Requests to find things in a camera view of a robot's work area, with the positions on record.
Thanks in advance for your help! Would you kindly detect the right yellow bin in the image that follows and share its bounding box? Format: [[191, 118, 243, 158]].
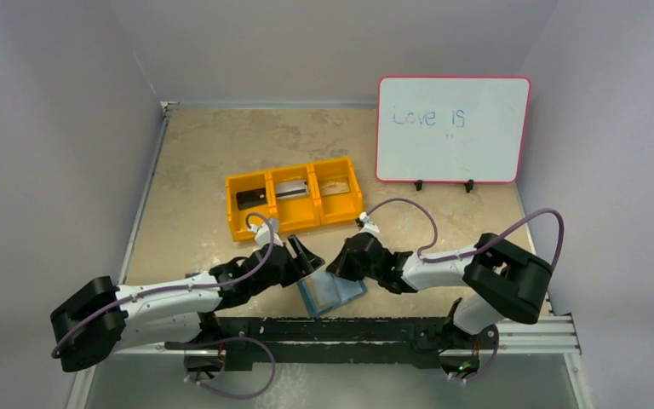
[[311, 157, 364, 226]]

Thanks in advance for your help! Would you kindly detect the blue card holder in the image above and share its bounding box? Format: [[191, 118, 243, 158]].
[[296, 271, 368, 318]]

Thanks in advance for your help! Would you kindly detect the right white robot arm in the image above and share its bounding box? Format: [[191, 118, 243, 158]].
[[326, 233, 554, 347]]

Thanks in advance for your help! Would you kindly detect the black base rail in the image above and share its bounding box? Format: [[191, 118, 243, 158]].
[[164, 315, 498, 372]]

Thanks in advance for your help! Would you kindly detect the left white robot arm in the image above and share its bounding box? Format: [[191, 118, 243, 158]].
[[49, 235, 325, 372]]

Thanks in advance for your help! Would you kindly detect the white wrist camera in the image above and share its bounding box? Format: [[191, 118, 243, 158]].
[[249, 217, 284, 247], [355, 212, 381, 238]]

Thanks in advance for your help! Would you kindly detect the gold magnetic stripe card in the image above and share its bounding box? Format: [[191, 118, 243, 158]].
[[319, 183, 350, 196]]

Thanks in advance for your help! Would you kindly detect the pink framed whiteboard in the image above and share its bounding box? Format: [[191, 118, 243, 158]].
[[376, 75, 532, 184]]

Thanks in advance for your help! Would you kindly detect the middle yellow bin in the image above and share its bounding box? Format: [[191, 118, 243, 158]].
[[270, 164, 319, 233]]

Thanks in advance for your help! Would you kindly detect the left yellow bin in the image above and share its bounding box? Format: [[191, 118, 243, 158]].
[[225, 171, 278, 242]]

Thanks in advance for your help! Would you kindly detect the yellow bin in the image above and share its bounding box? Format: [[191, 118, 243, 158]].
[[311, 157, 364, 226], [270, 164, 319, 233], [225, 171, 278, 242]]

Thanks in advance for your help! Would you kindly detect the purple cable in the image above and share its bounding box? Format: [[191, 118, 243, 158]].
[[363, 197, 565, 272], [50, 211, 276, 360], [445, 327, 502, 386], [182, 335, 277, 400]]

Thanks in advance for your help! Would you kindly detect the gold card in bin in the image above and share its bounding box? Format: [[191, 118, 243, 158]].
[[318, 176, 348, 189]]

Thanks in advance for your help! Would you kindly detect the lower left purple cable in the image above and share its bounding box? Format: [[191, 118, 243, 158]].
[[182, 335, 277, 400]]

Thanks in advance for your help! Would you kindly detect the black card in bin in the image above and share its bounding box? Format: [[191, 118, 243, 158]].
[[235, 187, 267, 210]]

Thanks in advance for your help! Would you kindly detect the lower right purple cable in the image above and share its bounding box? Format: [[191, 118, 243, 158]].
[[445, 327, 502, 386]]

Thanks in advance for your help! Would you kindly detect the silver card in bin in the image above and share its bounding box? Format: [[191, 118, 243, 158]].
[[275, 180, 309, 200]]

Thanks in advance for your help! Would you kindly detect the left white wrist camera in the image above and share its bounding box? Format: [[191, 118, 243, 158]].
[[249, 217, 284, 247]]

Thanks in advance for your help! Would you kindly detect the right whiteboard stand foot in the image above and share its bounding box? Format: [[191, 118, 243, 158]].
[[464, 179, 474, 193]]

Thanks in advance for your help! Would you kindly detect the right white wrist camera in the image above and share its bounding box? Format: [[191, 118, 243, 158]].
[[355, 212, 381, 238]]

